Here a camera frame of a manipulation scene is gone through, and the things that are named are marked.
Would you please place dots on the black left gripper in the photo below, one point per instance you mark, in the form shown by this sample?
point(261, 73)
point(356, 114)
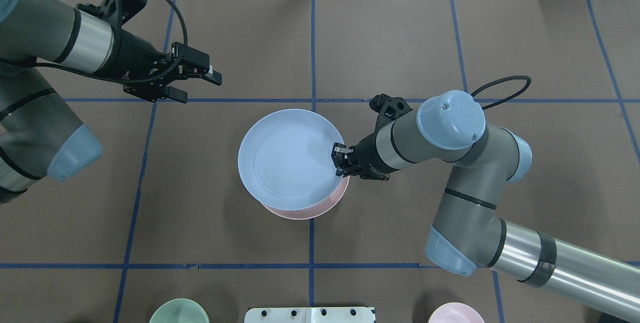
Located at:
point(134, 56)

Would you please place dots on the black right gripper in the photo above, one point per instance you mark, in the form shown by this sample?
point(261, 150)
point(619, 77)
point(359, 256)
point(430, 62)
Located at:
point(368, 155)

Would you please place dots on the pink plate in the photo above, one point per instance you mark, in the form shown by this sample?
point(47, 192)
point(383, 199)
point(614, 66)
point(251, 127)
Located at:
point(316, 210)

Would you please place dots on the blue plate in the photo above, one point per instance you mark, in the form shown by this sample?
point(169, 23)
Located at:
point(284, 160)

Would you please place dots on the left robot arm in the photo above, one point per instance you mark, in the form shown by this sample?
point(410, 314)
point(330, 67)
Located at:
point(42, 136)

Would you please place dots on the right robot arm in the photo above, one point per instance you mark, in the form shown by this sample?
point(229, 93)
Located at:
point(466, 232)

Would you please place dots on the pink bowl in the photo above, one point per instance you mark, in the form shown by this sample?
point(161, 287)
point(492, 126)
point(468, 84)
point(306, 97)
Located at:
point(455, 312)

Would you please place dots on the green bowl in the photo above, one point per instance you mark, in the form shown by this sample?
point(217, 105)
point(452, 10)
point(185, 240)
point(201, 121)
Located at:
point(180, 310)

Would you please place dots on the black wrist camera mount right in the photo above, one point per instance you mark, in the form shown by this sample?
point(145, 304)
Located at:
point(388, 109)

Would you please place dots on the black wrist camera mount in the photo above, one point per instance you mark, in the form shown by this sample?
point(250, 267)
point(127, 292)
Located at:
point(114, 12)
point(388, 109)

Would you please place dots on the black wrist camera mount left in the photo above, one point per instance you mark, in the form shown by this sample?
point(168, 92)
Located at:
point(114, 12)

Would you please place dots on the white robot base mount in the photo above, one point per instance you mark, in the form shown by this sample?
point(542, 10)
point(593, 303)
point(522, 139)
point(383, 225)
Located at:
point(331, 314)

